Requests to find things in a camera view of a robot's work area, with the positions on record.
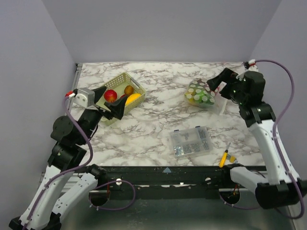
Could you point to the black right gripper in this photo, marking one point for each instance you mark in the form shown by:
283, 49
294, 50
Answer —
228, 89

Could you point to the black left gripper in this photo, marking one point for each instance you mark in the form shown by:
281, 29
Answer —
117, 108

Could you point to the green bell pepper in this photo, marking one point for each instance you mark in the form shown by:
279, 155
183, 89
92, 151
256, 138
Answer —
202, 98

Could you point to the clear zip top bag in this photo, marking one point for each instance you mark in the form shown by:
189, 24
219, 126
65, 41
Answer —
201, 84

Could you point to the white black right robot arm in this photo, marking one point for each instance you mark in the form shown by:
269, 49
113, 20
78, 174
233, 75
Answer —
283, 185

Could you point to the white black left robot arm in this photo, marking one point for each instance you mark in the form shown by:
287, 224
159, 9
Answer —
71, 152

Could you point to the red toy strawberry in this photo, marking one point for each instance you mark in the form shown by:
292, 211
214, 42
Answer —
110, 96

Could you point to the pale green perforated basket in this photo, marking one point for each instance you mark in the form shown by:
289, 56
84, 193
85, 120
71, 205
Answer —
120, 87

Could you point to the clear plastic screw box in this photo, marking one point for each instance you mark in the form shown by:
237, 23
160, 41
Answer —
191, 142

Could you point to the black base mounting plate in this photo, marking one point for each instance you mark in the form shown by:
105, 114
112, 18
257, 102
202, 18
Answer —
164, 182

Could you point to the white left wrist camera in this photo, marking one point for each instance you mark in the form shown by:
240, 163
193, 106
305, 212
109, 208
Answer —
83, 97

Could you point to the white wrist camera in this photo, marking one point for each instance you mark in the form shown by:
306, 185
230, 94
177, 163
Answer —
83, 97
249, 66

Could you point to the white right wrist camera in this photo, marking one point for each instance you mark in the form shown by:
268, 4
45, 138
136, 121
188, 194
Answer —
249, 66

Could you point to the yellow handled screwdriver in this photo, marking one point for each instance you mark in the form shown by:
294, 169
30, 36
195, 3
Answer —
224, 156

